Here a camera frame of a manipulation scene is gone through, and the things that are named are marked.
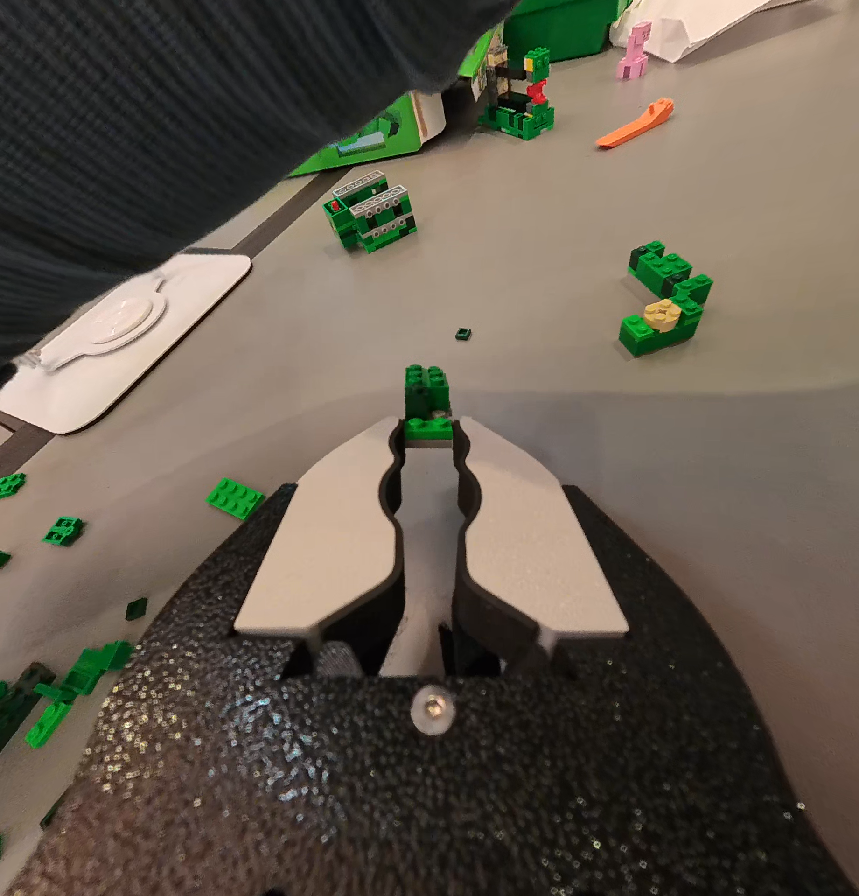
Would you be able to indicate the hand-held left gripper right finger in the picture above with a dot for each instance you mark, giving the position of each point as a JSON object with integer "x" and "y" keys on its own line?
{"x": 527, "y": 546}

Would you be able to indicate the small green brick assembly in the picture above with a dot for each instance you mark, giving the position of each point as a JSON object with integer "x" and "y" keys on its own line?
{"x": 426, "y": 392}

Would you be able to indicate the grey desk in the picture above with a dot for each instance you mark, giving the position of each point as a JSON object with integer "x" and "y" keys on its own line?
{"x": 576, "y": 210}

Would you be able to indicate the green brick build with figure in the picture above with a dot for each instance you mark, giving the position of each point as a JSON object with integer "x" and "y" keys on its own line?
{"x": 534, "y": 119}

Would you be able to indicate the white stand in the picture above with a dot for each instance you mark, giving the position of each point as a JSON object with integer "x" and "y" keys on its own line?
{"x": 121, "y": 318}

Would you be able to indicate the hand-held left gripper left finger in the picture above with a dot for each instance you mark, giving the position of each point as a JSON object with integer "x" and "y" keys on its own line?
{"x": 324, "y": 539}

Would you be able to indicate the dark green flat tile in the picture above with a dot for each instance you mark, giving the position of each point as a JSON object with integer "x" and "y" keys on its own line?
{"x": 137, "y": 609}

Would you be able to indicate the orange brick separator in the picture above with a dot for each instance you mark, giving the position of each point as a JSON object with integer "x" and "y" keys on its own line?
{"x": 632, "y": 129}

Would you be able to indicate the green stepped brick build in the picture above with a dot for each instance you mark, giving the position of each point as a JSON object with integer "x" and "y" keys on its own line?
{"x": 657, "y": 336}

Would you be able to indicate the green two-by-four brick plate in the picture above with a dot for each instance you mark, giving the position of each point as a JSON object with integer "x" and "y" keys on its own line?
{"x": 235, "y": 498}

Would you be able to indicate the green build with grey beams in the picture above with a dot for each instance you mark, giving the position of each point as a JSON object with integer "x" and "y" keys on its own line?
{"x": 352, "y": 224}

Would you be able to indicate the green plastic bin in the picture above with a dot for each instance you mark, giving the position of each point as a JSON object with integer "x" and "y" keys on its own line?
{"x": 555, "y": 28}

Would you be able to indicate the pile of green brick pieces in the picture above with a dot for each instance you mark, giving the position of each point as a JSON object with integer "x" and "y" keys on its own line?
{"x": 86, "y": 675}

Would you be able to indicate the pink brick figure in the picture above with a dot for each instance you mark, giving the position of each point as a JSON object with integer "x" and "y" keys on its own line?
{"x": 636, "y": 49}

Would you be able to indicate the person's right forearm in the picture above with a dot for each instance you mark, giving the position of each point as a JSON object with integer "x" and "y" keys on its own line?
{"x": 121, "y": 105}

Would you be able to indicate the green cardboard box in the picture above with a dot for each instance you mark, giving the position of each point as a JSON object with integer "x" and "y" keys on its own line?
{"x": 359, "y": 150}

